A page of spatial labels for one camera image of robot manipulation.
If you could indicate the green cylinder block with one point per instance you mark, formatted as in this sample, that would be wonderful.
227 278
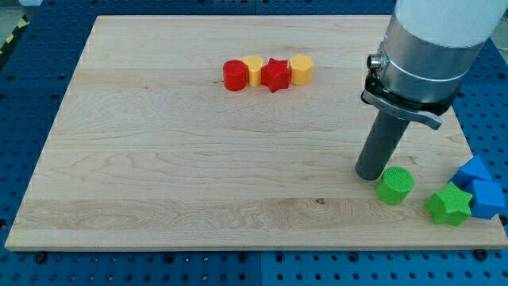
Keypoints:
395 184

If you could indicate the blue triangular block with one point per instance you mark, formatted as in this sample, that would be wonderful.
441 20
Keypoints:
474 169

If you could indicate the red cylinder block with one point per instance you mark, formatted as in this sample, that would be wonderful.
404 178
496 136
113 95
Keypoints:
235 75

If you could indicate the green star block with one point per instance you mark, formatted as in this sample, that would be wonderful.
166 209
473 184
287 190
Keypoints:
450 205

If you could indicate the yellow hexagon block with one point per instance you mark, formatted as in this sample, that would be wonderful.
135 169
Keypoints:
302 67

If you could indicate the light wooden board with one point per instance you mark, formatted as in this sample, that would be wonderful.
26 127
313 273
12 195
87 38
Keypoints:
150 152

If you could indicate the blue cube block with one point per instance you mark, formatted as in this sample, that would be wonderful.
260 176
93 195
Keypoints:
487 198

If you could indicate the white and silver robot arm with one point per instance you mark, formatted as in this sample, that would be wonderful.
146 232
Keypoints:
426 51

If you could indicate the red star block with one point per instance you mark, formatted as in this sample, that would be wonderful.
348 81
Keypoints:
276 75

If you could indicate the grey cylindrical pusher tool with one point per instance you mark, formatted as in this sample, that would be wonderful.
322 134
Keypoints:
382 140

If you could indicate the yellow rounded block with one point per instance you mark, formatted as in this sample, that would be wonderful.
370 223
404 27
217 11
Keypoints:
254 64

